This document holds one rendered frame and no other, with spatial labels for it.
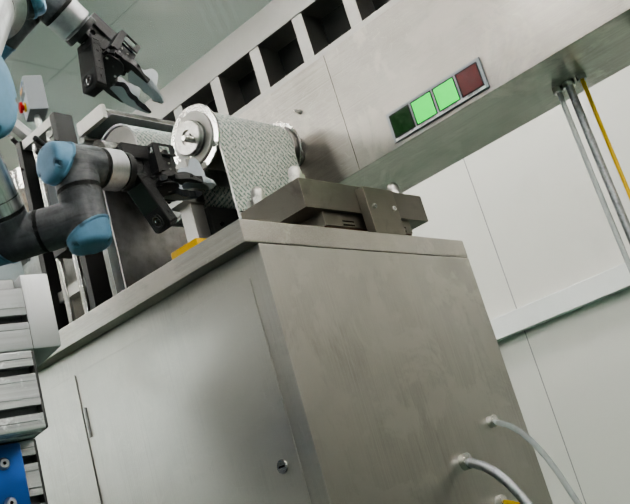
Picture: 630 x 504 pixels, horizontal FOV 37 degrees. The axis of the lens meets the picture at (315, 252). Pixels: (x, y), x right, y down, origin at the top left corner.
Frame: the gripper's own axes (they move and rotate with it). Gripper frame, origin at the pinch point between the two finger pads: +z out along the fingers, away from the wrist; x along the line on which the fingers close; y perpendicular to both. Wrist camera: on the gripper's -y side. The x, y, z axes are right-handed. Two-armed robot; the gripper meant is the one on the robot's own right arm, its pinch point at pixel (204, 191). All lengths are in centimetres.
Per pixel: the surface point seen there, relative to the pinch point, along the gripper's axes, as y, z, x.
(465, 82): 9, 40, -41
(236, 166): 6.8, 11.0, -0.3
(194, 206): 0.8, 4.4, 7.8
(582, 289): 2, 269, 48
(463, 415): -55, 23, -26
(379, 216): -13.4, 23.1, -22.0
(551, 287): 9, 274, 64
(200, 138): 14.1, 5.9, 2.8
